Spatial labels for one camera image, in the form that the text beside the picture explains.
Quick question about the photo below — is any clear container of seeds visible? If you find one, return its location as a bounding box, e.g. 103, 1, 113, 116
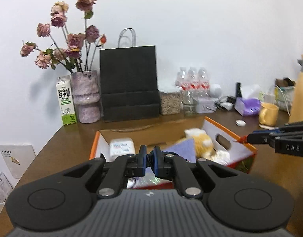
159, 91, 182, 116

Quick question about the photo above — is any water bottle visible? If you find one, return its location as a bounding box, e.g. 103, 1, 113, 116
187, 67, 200, 97
175, 67, 189, 91
198, 67, 210, 98

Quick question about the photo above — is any red orange cardboard box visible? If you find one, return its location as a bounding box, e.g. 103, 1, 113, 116
89, 116, 258, 190

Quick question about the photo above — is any green white milk carton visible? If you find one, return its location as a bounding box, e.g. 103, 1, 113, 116
56, 75, 77, 125

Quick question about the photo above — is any white power strip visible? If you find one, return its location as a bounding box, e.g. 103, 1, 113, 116
215, 96, 236, 111

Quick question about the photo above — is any black paper shopping bag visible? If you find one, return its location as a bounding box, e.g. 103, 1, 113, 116
99, 28, 160, 122

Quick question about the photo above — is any water bottle left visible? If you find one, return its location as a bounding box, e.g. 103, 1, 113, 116
175, 67, 189, 91

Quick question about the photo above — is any purple knitted cloth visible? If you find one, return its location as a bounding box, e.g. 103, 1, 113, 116
164, 139, 196, 163

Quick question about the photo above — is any yellow thermos jug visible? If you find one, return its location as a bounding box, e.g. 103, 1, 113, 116
289, 55, 303, 123

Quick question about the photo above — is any yellow white plush toy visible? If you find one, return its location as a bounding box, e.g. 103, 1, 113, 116
184, 128, 231, 165

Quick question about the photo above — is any purple tissue box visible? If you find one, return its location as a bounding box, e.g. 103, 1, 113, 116
234, 83, 261, 117

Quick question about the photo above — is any water bottle middle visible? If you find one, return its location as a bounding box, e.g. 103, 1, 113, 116
187, 67, 200, 97

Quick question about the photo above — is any yellow ceramic mug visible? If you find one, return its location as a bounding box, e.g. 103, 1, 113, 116
259, 102, 279, 126

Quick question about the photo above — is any water bottle right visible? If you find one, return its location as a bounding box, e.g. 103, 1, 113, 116
198, 67, 210, 98

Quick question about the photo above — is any white paper stick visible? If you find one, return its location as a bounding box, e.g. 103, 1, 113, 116
259, 124, 275, 130

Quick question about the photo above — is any purple ceramic vase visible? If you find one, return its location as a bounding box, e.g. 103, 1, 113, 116
71, 70, 100, 124

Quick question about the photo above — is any dried pink rose bouquet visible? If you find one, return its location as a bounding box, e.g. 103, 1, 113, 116
20, 0, 107, 73

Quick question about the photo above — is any white board leaning on wall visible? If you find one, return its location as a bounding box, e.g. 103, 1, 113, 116
0, 144, 36, 179

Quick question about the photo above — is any white round cap on table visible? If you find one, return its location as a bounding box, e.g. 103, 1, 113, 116
235, 120, 246, 127

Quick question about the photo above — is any white tin box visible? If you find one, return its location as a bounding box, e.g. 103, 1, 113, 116
195, 97, 218, 114

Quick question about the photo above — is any red rose flower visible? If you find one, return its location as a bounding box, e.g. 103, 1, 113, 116
234, 135, 248, 144

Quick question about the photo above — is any iridescent plastic bag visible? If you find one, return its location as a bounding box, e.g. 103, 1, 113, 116
126, 172, 173, 189

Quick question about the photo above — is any empty clear glass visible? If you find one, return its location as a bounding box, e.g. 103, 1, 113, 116
182, 90, 197, 117

